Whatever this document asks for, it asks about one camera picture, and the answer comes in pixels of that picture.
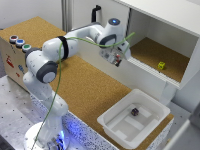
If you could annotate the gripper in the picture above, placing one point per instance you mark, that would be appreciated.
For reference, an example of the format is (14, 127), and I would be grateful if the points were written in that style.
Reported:
(111, 52)

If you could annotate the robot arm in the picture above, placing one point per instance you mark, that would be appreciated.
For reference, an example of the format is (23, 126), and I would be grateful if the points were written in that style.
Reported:
(46, 53)

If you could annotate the yellow block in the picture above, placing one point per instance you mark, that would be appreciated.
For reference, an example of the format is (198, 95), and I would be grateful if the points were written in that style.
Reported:
(161, 65)

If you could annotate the purple block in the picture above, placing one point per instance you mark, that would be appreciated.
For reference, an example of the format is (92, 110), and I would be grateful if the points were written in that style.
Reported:
(134, 111)

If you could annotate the white cabinet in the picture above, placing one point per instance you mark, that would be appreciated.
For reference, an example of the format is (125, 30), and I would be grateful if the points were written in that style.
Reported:
(166, 13)

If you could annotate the white sliding door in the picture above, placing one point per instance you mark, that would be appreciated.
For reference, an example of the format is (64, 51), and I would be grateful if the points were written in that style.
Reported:
(83, 13)

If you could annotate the white plastic box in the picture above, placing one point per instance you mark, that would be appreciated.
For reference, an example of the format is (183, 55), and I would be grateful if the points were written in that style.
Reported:
(118, 128)

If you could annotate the wooden drawer box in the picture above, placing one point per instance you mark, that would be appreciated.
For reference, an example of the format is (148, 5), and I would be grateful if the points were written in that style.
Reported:
(36, 28)

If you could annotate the green button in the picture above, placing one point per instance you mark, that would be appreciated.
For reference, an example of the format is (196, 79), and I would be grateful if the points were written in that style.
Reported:
(26, 47)

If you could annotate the blue button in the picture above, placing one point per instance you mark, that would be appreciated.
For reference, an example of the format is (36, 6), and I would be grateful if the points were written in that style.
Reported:
(20, 42)

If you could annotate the red button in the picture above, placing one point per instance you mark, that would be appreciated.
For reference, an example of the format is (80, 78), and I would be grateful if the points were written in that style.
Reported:
(13, 38)

